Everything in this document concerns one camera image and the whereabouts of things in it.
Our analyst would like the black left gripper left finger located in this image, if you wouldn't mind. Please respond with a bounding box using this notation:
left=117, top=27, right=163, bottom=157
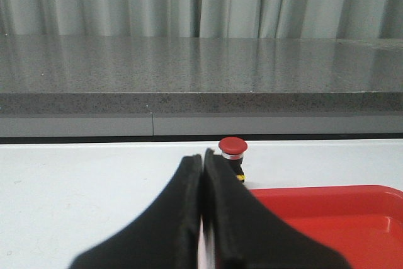
left=70, top=154, right=202, bottom=268

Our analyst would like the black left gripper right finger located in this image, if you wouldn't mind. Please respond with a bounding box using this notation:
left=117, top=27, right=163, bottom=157
left=203, top=149, right=350, bottom=268

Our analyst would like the pale grey curtain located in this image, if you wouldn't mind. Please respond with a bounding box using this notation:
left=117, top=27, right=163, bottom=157
left=1, top=0, right=402, bottom=39

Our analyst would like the grey stone counter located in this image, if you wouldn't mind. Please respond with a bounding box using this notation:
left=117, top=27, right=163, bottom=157
left=1, top=35, right=402, bottom=137

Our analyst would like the red plastic tray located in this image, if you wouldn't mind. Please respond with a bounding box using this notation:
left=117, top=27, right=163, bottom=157
left=251, top=185, right=402, bottom=268

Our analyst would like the red mushroom push button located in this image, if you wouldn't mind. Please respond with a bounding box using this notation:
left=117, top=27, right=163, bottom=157
left=219, top=137, right=248, bottom=183

